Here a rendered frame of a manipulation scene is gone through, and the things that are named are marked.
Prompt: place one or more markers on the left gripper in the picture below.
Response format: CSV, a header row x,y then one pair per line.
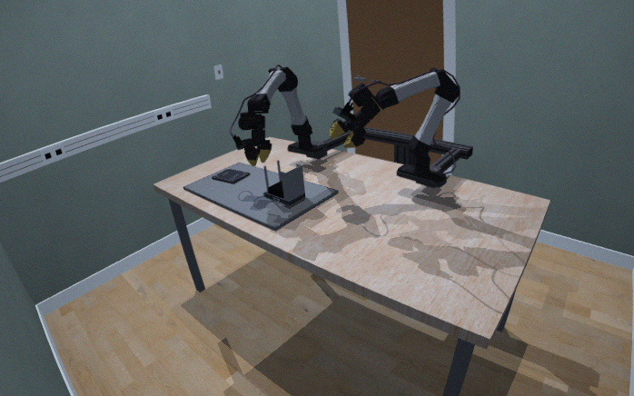
x,y
339,127

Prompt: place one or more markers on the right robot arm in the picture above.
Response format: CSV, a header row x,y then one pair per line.
x,y
261,102

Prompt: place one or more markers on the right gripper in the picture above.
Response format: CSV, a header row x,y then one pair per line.
x,y
263,150

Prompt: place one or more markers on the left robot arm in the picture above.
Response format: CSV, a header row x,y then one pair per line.
x,y
446,92

